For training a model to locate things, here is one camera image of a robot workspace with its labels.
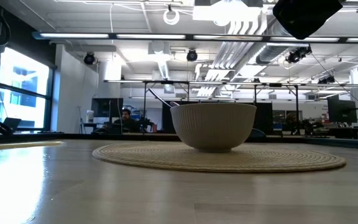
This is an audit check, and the white ceiling light panel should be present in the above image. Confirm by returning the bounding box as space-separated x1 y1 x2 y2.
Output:
192 0 264 22

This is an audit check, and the white coiled cable ring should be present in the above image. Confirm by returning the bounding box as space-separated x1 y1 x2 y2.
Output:
162 8 181 26

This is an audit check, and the silver metal spoon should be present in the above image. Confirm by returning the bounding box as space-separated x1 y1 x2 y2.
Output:
147 88 174 108

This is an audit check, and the overhead LED light bar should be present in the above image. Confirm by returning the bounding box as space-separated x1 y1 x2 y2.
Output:
32 30 358 44

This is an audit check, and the black ceiling camera rig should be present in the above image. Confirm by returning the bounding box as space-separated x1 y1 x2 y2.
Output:
285 45 313 65

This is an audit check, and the person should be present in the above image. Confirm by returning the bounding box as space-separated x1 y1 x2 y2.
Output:
113 108 141 134

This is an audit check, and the round yellow woven placemat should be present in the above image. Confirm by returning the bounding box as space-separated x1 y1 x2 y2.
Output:
91 141 347 174

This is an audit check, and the dark blue chair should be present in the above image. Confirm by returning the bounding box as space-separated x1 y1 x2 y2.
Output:
247 128 267 139

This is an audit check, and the black computer monitor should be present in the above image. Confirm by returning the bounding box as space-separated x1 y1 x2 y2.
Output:
327 98 358 124
91 98 124 118

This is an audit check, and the dark laptop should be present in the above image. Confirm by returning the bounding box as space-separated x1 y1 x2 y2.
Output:
2 117 22 130

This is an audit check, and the large window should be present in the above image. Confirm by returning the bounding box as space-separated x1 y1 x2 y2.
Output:
0 46 55 131

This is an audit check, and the white ribbed ceramic bowl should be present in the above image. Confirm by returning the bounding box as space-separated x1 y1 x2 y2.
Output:
170 103 257 153

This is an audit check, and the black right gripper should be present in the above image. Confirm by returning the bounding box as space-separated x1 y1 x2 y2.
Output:
272 0 344 40

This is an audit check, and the silver spiral air duct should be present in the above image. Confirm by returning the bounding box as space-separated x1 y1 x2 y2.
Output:
255 18 310 66

